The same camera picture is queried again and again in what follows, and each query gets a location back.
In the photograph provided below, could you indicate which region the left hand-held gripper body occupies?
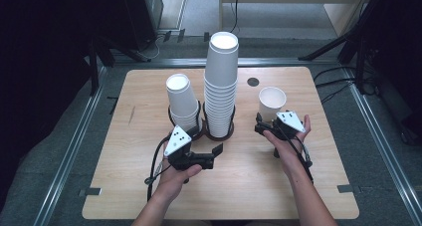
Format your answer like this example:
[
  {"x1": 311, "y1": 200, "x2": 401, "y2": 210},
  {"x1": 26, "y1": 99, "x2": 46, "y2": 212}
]
[{"x1": 163, "y1": 124, "x2": 215, "y2": 171}]

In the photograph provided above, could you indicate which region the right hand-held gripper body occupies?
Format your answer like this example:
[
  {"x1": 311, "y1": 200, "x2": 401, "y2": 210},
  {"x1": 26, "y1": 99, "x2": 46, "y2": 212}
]
[{"x1": 264, "y1": 111, "x2": 307, "y2": 141}]

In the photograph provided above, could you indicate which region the white paper cup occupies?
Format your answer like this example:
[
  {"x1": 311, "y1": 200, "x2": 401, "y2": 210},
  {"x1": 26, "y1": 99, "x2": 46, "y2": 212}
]
[{"x1": 258, "y1": 86, "x2": 288, "y2": 122}]

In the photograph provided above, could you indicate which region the tall stack of white cups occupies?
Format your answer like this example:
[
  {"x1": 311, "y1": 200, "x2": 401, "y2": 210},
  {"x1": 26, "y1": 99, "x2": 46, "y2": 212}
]
[{"x1": 203, "y1": 31, "x2": 240, "y2": 138}]

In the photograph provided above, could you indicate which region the person's right hand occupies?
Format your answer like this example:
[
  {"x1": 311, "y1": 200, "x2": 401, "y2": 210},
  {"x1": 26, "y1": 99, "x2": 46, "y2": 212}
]
[{"x1": 263, "y1": 114, "x2": 313, "y2": 179}]

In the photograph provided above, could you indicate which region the person's left hand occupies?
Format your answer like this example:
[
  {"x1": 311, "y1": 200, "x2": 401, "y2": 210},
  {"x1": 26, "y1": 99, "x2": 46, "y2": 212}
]
[{"x1": 152, "y1": 152, "x2": 203, "y2": 204}]

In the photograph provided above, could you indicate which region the short stack of white cups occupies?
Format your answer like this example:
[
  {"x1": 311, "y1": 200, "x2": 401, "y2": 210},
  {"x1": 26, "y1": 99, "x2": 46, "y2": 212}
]
[{"x1": 165, "y1": 73, "x2": 203, "y2": 133}]

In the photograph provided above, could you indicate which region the black tripod stand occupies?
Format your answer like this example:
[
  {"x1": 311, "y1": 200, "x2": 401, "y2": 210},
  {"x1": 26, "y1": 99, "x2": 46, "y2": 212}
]
[{"x1": 298, "y1": 0, "x2": 392, "y2": 95}]

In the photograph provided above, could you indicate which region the black metal stand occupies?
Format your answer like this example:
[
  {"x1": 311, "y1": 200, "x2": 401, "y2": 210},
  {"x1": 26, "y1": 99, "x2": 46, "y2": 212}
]
[{"x1": 87, "y1": 36, "x2": 150, "y2": 96}]

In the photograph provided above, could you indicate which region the light wooden furniture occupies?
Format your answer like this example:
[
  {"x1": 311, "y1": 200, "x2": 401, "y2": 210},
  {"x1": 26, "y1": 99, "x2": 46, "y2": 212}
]
[{"x1": 218, "y1": 0, "x2": 374, "y2": 38}]

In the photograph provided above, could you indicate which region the dark cabinet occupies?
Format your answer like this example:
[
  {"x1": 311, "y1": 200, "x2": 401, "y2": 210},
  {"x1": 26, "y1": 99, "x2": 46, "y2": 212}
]
[{"x1": 120, "y1": 0, "x2": 164, "y2": 51}]

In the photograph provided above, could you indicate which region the dark curtain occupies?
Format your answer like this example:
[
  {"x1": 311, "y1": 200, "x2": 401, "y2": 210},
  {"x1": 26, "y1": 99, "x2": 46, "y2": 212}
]
[
  {"x1": 0, "y1": 0, "x2": 101, "y2": 204},
  {"x1": 361, "y1": 0, "x2": 422, "y2": 144}
]

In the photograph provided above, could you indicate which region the left hand-held gripper cable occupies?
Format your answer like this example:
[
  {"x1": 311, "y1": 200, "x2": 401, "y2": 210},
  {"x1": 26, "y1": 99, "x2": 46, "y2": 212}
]
[{"x1": 144, "y1": 134, "x2": 173, "y2": 202}]

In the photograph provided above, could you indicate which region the hand-held gripper cable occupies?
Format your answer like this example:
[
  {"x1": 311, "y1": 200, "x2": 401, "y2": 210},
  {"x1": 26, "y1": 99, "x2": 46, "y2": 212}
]
[
  {"x1": 277, "y1": 125, "x2": 315, "y2": 185},
  {"x1": 144, "y1": 134, "x2": 173, "y2": 202}
]

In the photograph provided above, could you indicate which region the right hand-held gripper cable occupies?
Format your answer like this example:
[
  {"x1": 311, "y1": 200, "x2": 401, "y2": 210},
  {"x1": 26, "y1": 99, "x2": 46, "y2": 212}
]
[{"x1": 277, "y1": 125, "x2": 315, "y2": 185}]

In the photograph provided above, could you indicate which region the black floor cable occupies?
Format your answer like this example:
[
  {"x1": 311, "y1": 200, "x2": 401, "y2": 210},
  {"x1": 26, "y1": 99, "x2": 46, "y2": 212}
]
[
  {"x1": 315, "y1": 77, "x2": 357, "y2": 89},
  {"x1": 320, "y1": 82, "x2": 354, "y2": 105},
  {"x1": 313, "y1": 65, "x2": 361, "y2": 83}
]

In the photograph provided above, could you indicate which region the aluminium floor rail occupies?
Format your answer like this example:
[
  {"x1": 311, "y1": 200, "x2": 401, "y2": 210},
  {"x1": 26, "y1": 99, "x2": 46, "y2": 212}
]
[
  {"x1": 33, "y1": 66, "x2": 108, "y2": 226},
  {"x1": 342, "y1": 66, "x2": 422, "y2": 226},
  {"x1": 108, "y1": 57, "x2": 346, "y2": 68}
]

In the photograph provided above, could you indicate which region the white floor cable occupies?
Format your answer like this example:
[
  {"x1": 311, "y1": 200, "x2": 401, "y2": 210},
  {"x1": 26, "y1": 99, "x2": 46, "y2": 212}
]
[{"x1": 138, "y1": 33, "x2": 167, "y2": 62}]

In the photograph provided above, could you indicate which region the black hanging cable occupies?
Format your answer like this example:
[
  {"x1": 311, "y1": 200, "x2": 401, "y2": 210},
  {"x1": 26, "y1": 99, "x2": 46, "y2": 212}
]
[{"x1": 228, "y1": 0, "x2": 241, "y2": 35}]

